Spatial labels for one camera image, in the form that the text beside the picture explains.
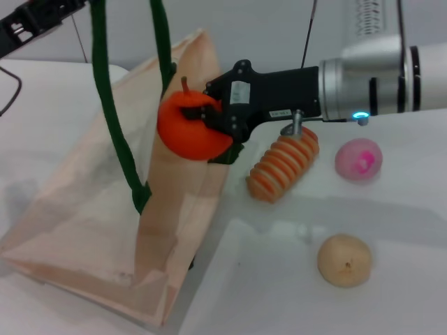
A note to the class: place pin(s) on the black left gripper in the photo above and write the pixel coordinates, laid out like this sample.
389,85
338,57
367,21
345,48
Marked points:
31,21

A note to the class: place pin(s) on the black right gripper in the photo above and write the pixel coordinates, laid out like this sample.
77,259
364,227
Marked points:
279,90

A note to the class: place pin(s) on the orange fruit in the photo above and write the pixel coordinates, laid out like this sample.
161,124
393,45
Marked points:
181,139

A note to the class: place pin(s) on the pink peach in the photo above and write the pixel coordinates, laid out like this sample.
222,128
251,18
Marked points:
349,160

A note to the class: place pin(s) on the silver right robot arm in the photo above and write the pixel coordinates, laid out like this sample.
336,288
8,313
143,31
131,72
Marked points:
349,83

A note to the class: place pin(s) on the orange striped bread roll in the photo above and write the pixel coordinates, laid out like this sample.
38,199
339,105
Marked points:
279,167

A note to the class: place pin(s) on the beige round pear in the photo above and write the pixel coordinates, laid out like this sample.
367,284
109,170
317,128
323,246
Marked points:
344,260

